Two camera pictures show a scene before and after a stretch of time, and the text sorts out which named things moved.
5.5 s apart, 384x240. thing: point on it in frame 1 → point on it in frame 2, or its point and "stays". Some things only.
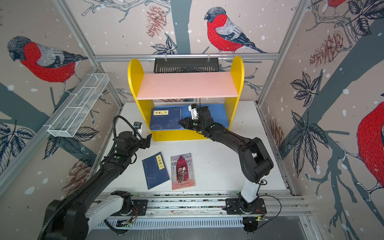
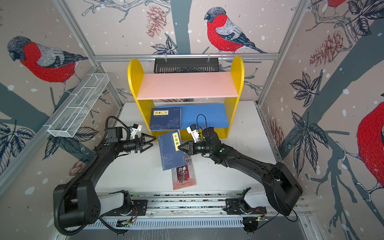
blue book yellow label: x=155 y=170 → x=172 y=156
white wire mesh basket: x=78 y=104 stays
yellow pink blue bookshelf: x=162 y=98 stays
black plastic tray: x=183 y=65 stays
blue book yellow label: x=166 y=118 stays
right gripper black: x=189 y=125 → x=192 y=149
